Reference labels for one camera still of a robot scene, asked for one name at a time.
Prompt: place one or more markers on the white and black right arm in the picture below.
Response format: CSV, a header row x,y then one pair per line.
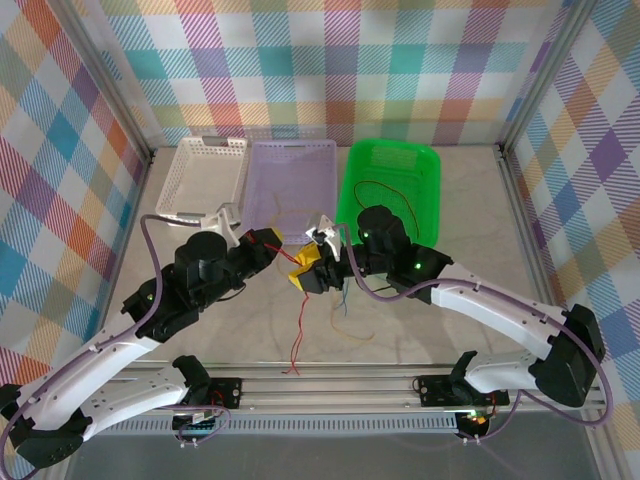
x,y
500,305

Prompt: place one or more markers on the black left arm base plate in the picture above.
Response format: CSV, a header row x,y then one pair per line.
x,y
227,392

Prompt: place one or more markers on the aluminium frame post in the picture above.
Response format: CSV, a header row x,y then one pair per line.
x,y
110,85
545,80

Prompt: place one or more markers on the white perforated plastic basket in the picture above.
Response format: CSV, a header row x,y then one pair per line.
x,y
195,175

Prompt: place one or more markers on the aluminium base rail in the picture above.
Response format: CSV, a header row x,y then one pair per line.
x,y
325,387

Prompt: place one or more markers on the aluminium side rail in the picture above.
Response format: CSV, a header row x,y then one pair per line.
x,y
141,190
512,190

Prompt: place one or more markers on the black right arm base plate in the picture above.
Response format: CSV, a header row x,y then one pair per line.
x,y
435,390

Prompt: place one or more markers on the green perforated plastic basket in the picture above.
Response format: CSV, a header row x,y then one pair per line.
x,y
390,165

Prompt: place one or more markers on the purple perforated plastic basket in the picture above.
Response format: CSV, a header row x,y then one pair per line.
x,y
290,170

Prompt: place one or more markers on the small circuit board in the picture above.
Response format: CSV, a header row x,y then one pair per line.
x,y
197,421
475,419

